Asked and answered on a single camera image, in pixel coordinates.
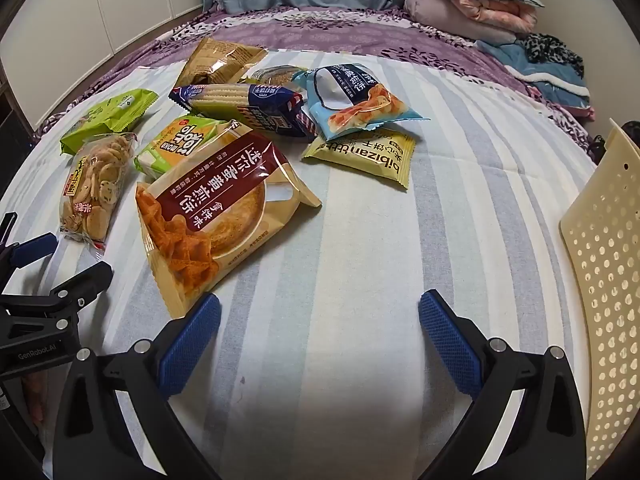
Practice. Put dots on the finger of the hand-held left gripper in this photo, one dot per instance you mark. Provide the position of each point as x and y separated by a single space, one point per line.
32 251
80 285

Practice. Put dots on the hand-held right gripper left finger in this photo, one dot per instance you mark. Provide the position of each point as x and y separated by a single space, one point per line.
192 345

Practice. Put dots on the cream perforated plastic basket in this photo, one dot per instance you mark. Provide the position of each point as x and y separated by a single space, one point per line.
605 270

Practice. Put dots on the green seaweed snack packet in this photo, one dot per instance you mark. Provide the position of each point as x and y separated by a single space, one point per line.
107 115

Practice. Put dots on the black backpack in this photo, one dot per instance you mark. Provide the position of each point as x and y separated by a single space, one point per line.
632 132

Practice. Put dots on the folded pink floral quilt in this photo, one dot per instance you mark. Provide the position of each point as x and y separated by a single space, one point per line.
500 12

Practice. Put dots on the small gold foil snack packet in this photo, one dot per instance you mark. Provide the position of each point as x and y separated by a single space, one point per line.
280 76

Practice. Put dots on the purple floral bedsheet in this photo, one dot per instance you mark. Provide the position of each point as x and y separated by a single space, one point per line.
350 30

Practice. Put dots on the yellow biscuit packet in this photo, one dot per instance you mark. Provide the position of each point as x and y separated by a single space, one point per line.
365 155

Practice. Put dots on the folded mauve quilt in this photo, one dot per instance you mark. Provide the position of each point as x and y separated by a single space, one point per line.
440 17

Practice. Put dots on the large maroon pancake crisp bag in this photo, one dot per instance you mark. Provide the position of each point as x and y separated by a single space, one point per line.
215 210

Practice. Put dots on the navy blue cracker package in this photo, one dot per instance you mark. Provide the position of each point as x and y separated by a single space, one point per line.
240 102

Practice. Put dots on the clear bag of small cookies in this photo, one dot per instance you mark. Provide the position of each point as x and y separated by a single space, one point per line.
92 185

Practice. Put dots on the leopard print cloth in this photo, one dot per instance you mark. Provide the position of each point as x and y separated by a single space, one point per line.
550 52

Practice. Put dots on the striped blanket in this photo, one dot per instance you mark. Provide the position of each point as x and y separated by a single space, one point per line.
375 260

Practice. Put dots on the blue fleece garment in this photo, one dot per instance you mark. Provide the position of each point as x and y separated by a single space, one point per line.
545 87

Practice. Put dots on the light blue chip bag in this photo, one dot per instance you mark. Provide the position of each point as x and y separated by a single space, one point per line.
350 100

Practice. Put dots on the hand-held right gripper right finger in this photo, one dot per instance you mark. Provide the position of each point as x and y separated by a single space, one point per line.
450 345

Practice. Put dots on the brown snack bag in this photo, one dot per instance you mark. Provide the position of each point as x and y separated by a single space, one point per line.
215 60

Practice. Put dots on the green and yellow cracker packet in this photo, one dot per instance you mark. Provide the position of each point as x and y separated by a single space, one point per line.
170 145

